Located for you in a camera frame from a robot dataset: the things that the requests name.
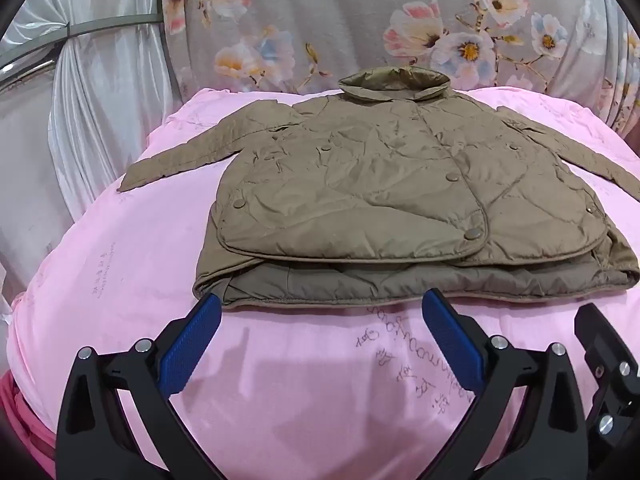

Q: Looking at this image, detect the grey curved rail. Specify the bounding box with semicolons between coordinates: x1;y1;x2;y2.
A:
67;11;164;40

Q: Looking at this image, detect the grey floral cloth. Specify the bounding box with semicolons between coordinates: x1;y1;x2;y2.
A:
162;0;640;141

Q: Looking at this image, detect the pink bed sheet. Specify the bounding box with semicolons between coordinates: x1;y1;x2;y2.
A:
5;86;640;480

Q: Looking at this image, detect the white satin curtain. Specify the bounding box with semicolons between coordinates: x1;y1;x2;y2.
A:
0;0;198;321

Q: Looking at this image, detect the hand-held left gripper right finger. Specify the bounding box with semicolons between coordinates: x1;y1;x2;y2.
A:
421;288;588;480

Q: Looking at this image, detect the olive quilted jacket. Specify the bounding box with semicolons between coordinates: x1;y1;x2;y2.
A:
116;70;640;309

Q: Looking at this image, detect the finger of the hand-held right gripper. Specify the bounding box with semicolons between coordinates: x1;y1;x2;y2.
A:
574;304;640;480

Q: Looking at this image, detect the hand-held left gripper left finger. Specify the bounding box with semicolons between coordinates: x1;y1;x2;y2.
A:
56;292;223;480

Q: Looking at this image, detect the chrome bar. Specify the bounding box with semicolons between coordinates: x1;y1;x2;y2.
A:
0;57;57;86

